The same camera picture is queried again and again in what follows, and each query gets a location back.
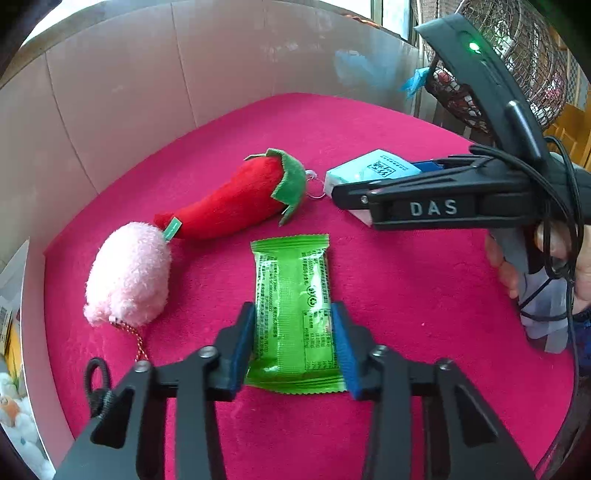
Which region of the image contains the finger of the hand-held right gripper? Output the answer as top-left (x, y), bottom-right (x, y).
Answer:
top-left (331, 159), bottom-right (540, 232)
top-left (411, 154), bottom-right (498, 173)

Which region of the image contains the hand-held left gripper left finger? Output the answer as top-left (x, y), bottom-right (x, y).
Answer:
top-left (53, 302), bottom-right (257, 480)

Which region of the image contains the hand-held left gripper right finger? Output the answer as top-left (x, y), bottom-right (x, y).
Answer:
top-left (330, 301), bottom-right (536, 480)

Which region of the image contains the green snack packet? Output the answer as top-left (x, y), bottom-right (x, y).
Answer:
top-left (244, 234), bottom-right (348, 395)

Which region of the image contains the light teal small box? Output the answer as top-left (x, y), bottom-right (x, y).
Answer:
top-left (324, 148), bottom-right (423, 227)

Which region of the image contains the pink plush toy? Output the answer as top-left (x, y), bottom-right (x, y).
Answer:
top-left (83, 222), bottom-right (172, 363)

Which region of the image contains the red chili plush toy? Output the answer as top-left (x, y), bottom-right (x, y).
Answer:
top-left (154, 148), bottom-right (328, 241)

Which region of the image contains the person's right hand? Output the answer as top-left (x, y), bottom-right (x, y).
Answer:
top-left (485, 217), bottom-right (591, 319)

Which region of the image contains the window with metal grille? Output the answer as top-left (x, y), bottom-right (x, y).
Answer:
top-left (351, 0), bottom-right (421, 44)

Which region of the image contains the white fluffy cloth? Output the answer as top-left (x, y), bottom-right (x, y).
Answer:
top-left (0, 369), bottom-right (54, 480)

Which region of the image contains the metal wire basket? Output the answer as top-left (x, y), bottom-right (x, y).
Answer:
top-left (425, 0), bottom-right (571, 134)

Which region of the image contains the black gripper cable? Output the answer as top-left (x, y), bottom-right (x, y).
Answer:
top-left (470, 136), bottom-right (583, 324)

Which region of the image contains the black wrist strap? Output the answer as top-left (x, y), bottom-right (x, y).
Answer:
top-left (84, 357), bottom-right (116, 416)

